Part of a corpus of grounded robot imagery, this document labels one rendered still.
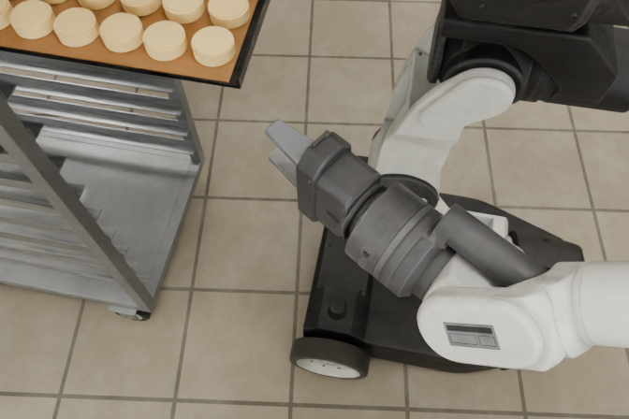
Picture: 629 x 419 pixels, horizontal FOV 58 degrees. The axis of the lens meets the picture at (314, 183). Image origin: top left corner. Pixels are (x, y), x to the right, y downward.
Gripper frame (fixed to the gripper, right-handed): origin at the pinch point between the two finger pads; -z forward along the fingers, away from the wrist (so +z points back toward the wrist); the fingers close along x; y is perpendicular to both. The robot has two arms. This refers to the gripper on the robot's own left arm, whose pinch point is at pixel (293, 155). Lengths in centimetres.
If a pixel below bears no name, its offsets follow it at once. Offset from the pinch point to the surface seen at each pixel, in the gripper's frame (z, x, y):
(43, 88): -92, -64, 0
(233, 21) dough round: -18.2, 0.7, -8.8
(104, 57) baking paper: -26.4, -0.8, 4.8
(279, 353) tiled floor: -8, -105, 2
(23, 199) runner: -53, -46, 22
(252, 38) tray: -14.7, 0.5, -8.4
